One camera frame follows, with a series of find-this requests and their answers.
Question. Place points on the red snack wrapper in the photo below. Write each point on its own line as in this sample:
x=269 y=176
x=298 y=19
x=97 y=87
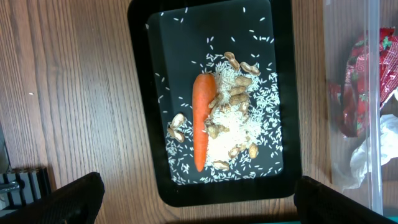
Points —
x=351 y=96

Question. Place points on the pile of white rice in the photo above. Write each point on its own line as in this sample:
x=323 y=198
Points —
x=265 y=107

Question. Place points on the orange carrot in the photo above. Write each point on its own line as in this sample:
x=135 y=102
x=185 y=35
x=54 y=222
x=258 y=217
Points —
x=204 y=92

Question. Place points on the black tray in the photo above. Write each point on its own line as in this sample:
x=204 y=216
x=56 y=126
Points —
x=168 y=37

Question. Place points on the peanut shells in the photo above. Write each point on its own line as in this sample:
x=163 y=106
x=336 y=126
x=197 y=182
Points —
x=231 y=127

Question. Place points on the clear plastic bin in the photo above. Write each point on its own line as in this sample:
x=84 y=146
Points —
x=363 y=168

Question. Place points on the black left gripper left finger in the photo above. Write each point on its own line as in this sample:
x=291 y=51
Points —
x=75 y=203

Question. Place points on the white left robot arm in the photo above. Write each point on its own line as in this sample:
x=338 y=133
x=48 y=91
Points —
x=32 y=200

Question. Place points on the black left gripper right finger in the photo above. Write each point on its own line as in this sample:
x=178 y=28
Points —
x=319 y=204

